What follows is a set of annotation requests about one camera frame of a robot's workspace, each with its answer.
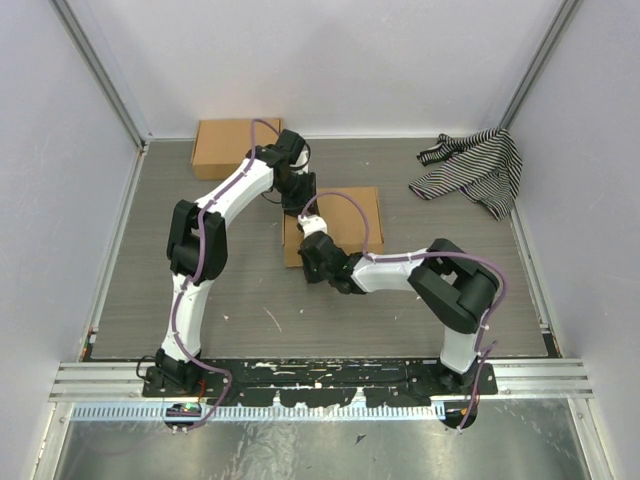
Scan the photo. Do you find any brown cardboard box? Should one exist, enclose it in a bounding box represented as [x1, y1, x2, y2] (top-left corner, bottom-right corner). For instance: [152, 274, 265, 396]
[191, 118, 253, 180]
[282, 186, 384, 268]

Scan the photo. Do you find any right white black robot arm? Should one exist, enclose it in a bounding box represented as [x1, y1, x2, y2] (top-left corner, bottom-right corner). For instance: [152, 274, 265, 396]
[299, 232, 506, 395]

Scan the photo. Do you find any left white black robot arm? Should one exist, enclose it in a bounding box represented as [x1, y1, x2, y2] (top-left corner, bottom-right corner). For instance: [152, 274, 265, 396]
[152, 130, 316, 397]

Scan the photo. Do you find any folded brown cardboard box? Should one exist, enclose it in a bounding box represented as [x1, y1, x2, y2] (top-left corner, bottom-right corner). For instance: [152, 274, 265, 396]
[191, 118, 253, 180]

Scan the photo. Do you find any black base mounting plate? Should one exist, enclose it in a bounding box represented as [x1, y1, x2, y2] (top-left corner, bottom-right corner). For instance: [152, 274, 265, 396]
[143, 358, 498, 408]

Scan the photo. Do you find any striped black white cloth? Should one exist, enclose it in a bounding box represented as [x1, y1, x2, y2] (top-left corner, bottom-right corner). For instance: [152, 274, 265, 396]
[408, 128, 523, 221]

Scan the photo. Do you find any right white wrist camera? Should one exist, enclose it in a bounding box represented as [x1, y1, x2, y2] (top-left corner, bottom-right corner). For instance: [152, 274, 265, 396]
[297, 214, 328, 239]

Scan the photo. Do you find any left aluminium corner post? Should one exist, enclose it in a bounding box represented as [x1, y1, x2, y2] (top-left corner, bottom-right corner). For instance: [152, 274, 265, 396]
[49, 0, 147, 149]

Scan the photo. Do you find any aluminium corner post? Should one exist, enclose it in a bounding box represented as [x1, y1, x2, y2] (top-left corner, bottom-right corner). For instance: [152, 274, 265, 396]
[499, 0, 583, 130]
[49, 0, 147, 149]

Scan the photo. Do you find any aluminium front rail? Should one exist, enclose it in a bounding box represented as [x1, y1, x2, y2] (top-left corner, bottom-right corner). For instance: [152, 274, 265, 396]
[50, 358, 594, 402]

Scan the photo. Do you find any white slotted cable duct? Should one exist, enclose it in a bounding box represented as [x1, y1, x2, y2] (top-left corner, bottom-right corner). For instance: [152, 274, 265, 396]
[71, 402, 445, 423]

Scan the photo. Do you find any right aluminium corner post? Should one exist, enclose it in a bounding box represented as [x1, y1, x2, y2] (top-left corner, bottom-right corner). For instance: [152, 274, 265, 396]
[499, 0, 583, 130]

